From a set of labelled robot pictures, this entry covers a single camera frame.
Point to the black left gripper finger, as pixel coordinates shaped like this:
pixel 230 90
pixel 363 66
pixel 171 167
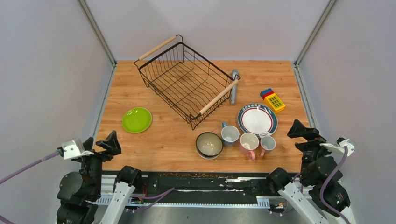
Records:
pixel 110 144
pixel 88 144

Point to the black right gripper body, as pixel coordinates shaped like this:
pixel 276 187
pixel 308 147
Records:
pixel 310 149

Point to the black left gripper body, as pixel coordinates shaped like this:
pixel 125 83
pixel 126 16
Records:
pixel 92 164

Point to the small mauve cup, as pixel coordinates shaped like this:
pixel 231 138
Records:
pixel 267 144

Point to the lime green plate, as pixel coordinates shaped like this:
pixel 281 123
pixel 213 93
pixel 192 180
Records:
pixel 137 120

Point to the white plate dark striped rim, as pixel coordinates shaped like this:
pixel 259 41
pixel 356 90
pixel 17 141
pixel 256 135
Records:
pixel 257 119

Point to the pink cup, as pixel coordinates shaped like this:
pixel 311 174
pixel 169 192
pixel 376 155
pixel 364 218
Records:
pixel 249 142

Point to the light blue mug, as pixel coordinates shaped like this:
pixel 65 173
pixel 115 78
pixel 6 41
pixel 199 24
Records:
pixel 229 134

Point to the dark blue ceramic bowl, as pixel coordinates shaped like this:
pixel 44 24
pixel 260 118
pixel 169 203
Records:
pixel 209 144

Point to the beige ceramic bowl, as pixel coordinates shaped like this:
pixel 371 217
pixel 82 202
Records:
pixel 208 157

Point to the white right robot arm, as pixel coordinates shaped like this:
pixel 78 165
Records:
pixel 320 169

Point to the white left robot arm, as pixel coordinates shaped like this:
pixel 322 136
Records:
pixel 79 190

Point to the colourful toy brick block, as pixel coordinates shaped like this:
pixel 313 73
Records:
pixel 272 100

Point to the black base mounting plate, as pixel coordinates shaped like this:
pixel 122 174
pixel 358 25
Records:
pixel 205 188

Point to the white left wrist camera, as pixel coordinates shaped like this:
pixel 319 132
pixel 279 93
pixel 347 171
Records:
pixel 74 149

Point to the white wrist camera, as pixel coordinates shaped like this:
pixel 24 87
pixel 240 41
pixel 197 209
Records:
pixel 341 144
pixel 74 149

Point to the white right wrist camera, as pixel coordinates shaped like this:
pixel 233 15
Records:
pixel 341 144

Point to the grey cylindrical handle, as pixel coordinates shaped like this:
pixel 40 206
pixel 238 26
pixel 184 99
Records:
pixel 236 76

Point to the black wire dish rack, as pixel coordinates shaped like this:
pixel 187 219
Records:
pixel 193 86

